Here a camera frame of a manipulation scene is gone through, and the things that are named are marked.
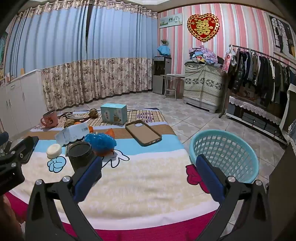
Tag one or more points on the blue plastic bag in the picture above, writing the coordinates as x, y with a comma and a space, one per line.
99, 140

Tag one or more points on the brown crumpled ball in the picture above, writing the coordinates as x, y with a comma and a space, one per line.
93, 112

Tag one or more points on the red heart wall decoration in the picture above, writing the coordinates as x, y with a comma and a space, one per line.
203, 26

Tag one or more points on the pink hanging bag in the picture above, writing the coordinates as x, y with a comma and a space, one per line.
227, 62

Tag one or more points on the row of hanging clothes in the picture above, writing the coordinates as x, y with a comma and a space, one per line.
261, 74

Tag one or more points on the brown phone case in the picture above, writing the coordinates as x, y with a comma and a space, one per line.
143, 133

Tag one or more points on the person's left forearm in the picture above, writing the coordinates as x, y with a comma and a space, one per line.
8, 220

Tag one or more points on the pile of folded clothes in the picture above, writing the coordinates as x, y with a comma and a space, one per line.
203, 54

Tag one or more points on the flat paper booklet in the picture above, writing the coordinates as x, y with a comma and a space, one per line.
69, 115

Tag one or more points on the pink mug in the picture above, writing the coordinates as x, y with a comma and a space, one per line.
49, 119

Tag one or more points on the blue lace cloth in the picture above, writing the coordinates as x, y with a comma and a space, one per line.
292, 134

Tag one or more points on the blue floral curtain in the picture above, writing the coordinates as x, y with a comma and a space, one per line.
120, 46
50, 46

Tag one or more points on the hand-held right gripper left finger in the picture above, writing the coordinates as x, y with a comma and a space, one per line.
89, 176

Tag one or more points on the cloth covered washing machine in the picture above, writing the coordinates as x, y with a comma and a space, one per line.
203, 85

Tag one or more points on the white cabinet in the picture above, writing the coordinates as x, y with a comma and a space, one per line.
23, 97

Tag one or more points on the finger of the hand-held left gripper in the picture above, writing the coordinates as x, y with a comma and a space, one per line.
29, 147

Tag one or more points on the water dispenser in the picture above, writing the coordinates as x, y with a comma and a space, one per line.
160, 76

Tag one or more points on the teal plastic basket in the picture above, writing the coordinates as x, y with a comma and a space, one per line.
231, 148

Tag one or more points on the wall poster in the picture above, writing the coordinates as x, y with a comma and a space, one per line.
281, 34

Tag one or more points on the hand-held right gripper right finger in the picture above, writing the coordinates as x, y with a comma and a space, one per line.
208, 176

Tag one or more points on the orange snack wrapper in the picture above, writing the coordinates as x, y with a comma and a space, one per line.
110, 132

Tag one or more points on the small folding table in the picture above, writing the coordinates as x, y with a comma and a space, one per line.
172, 75

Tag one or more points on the white round lid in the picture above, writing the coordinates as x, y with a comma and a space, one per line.
54, 150

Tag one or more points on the white plastic packet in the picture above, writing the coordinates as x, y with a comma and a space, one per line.
69, 134

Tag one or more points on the cartoon printed blanket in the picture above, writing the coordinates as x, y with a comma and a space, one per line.
143, 180

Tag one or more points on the wall picture with clock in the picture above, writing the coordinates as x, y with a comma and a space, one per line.
171, 20

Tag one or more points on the dark brown furniture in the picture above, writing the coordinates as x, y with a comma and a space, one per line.
284, 197

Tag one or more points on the small potted plant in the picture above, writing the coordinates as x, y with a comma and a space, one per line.
164, 42

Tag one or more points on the teal cardboard box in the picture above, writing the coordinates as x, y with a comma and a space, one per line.
113, 113

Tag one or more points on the woven plaid mat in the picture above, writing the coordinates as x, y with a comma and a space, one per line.
161, 129

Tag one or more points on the white framed board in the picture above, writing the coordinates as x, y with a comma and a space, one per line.
286, 109

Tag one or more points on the low cabinet with lace cloth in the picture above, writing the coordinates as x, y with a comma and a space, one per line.
252, 104

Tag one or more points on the metal clothes rack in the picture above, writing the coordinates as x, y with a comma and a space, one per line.
254, 50

